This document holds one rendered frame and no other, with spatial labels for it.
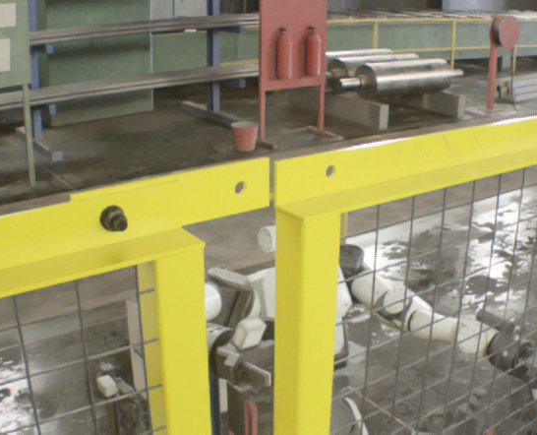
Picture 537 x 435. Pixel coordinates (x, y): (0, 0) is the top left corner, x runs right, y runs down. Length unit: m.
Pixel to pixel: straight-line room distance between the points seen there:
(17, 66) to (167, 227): 6.11
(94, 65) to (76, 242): 8.92
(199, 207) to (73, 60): 8.76
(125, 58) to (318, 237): 9.03
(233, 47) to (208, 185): 10.52
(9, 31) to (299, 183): 6.04
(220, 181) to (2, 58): 6.06
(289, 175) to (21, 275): 0.29
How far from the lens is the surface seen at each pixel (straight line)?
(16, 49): 6.74
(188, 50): 10.80
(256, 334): 1.16
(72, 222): 0.64
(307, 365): 0.79
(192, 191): 0.69
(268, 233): 1.90
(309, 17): 8.29
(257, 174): 0.72
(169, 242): 0.65
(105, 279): 4.91
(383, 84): 9.15
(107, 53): 9.60
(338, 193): 0.78
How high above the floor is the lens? 2.05
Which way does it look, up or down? 21 degrees down
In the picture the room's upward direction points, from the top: 1 degrees clockwise
